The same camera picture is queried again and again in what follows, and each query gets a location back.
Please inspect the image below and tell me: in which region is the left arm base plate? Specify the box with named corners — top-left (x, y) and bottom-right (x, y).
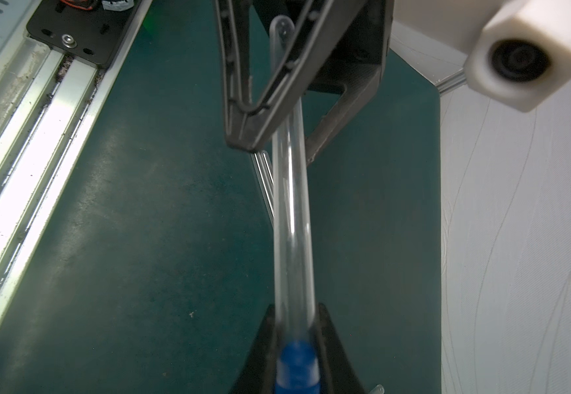
top-left (26, 1), bottom-right (141, 69)

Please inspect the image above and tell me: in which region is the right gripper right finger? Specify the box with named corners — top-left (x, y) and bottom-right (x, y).
top-left (314, 303), bottom-right (366, 394)

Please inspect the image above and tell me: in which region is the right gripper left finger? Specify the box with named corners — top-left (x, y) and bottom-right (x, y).
top-left (229, 304), bottom-right (280, 394)

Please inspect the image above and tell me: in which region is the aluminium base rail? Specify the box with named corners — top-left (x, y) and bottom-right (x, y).
top-left (0, 1), bottom-right (151, 329)

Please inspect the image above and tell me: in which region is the green table mat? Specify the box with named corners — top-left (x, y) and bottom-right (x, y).
top-left (0, 1), bottom-right (441, 393)

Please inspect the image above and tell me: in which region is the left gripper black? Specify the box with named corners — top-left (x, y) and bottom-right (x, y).
top-left (213, 1), bottom-right (395, 165)

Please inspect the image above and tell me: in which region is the clear test tube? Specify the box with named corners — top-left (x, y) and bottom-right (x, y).
top-left (268, 14), bottom-right (318, 346)
top-left (251, 151), bottom-right (275, 224)

